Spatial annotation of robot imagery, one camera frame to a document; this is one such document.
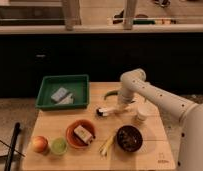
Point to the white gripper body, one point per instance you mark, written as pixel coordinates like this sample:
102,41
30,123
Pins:
125,98

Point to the white handled dish brush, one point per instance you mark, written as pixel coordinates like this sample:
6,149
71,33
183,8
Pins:
106,111

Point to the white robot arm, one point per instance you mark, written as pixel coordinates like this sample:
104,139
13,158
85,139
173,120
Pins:
188,113

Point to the white paper cup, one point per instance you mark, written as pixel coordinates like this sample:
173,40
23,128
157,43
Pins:
142,112

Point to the dark brown bowl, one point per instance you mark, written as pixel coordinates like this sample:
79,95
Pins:
129,138

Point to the white folded cloth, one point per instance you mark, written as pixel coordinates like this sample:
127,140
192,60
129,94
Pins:
67,100

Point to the green plastic tray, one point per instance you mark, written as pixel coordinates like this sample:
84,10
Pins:
77,86

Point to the tan sponge block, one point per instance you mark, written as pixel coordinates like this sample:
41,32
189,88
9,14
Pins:
84,134

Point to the yellow green vegetable sticks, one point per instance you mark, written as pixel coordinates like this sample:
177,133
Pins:
104,148

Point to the orange bowl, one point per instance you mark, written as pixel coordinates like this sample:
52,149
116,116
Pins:
73,139

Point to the grey sponge block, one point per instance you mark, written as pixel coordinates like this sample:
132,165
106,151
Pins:
59,94

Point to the green small cup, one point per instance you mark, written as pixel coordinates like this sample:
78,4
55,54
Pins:
58,146

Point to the red apple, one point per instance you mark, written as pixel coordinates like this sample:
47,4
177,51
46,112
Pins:
39,144

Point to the black tripod pole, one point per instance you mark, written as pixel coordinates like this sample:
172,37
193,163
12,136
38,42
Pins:
11,150

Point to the wooden post right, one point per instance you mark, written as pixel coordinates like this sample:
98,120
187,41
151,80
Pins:
129,14

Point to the wooden post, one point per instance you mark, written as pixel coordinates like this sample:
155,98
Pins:
71,12
129,14

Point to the wooden post left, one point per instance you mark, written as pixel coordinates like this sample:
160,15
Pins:
71,12

